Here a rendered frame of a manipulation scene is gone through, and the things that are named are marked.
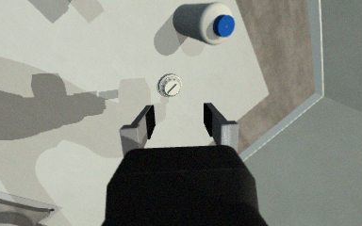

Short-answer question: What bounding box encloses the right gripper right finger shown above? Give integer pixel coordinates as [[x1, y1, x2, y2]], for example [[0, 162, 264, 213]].
[[204, 103, 239, 152]]

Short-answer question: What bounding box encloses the white plastic bottle with blue cap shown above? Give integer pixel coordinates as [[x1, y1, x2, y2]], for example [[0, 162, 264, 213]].
[[173, 2, 235, 45]]

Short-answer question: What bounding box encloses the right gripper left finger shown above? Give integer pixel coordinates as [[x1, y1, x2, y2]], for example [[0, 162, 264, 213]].
[[120, 105, 156, 157]]

